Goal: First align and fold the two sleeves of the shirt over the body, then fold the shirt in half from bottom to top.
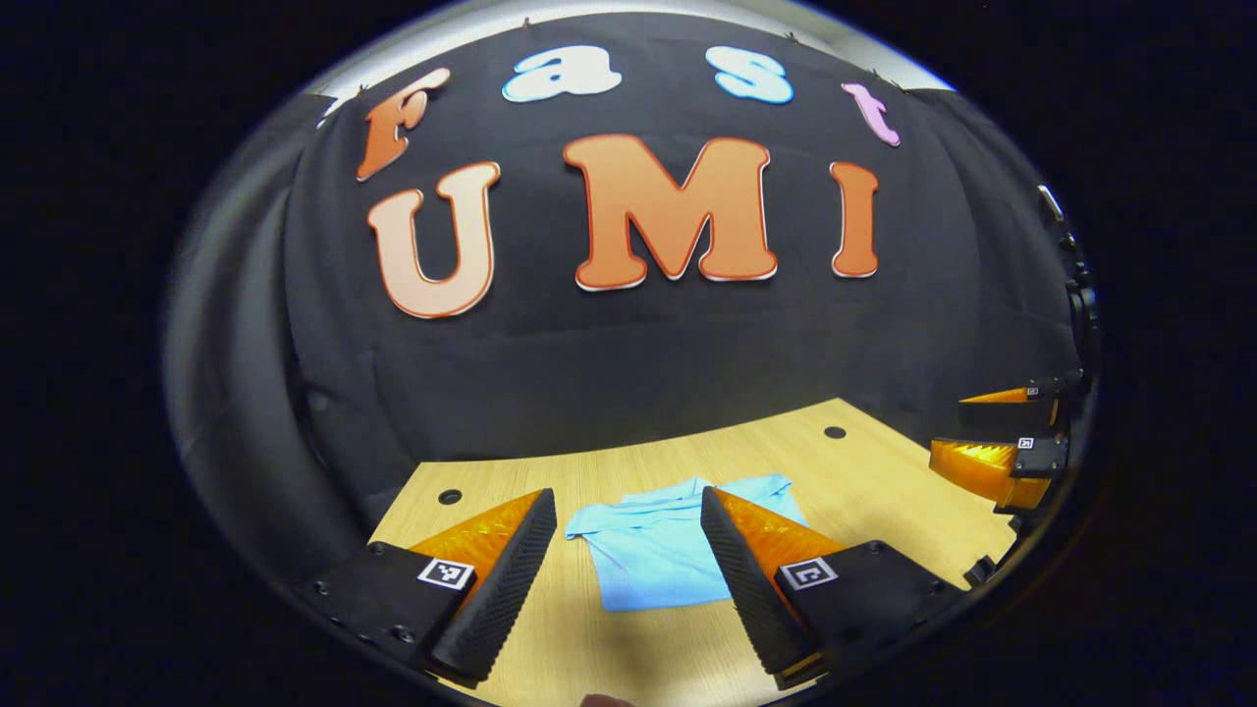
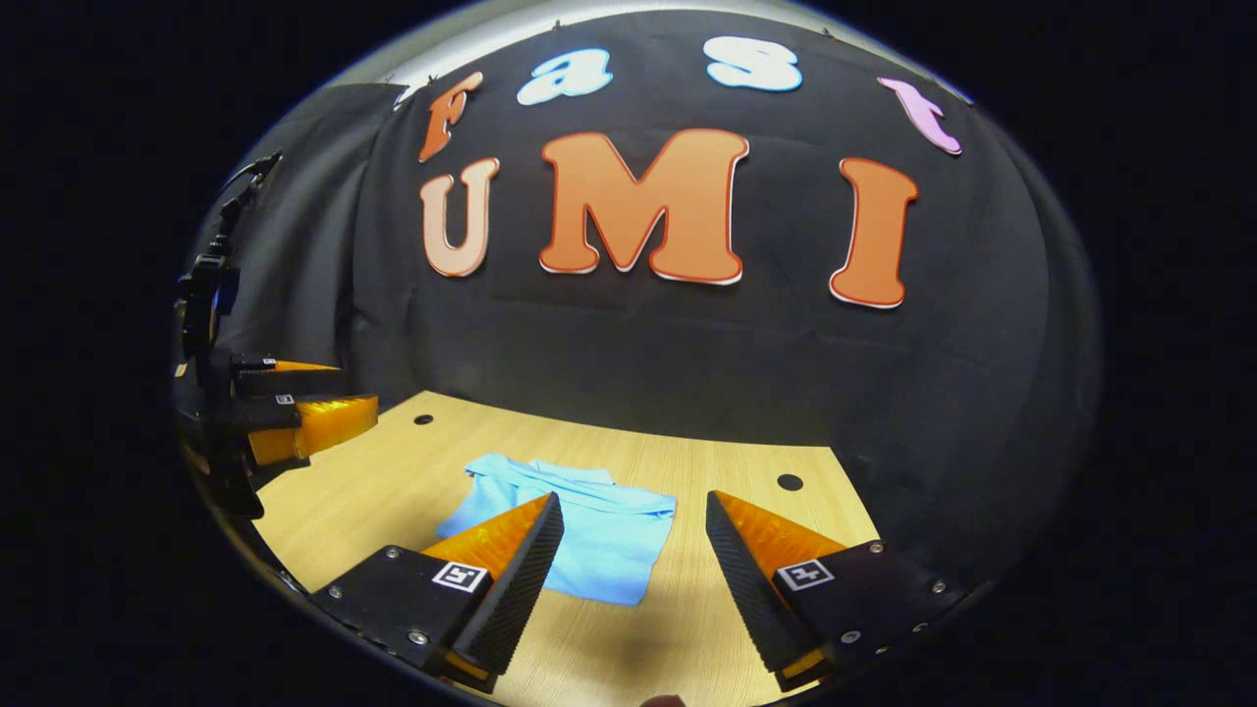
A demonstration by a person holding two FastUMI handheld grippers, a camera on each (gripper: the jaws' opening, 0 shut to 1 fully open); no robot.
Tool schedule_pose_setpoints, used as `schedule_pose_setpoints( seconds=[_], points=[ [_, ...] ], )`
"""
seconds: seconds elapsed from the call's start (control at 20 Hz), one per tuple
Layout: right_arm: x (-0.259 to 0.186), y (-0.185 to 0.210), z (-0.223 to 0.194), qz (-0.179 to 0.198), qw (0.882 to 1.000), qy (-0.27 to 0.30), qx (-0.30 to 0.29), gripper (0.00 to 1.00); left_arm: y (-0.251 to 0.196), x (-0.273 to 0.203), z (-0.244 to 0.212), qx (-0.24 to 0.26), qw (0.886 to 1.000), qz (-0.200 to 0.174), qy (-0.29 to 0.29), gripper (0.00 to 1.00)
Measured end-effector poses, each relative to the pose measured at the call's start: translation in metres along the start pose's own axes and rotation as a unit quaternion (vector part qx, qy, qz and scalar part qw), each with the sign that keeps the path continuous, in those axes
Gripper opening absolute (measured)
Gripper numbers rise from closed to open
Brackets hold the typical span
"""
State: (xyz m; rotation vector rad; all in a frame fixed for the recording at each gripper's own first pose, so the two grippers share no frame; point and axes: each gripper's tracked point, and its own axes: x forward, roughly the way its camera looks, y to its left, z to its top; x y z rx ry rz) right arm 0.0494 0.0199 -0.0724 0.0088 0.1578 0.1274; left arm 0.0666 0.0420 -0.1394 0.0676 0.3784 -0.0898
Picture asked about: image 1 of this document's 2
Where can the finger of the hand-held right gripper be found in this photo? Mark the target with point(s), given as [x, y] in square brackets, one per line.
[992, 466]
[1011, 410]

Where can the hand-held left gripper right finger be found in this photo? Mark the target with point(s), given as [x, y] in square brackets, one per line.
[741, 589]

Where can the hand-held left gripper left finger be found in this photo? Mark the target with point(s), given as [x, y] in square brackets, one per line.
[511, 584]

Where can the light blue T-shirt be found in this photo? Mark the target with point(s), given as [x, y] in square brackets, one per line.
[648, 560]

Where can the black backdrop cloth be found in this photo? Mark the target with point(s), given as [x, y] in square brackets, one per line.
[638, 363]

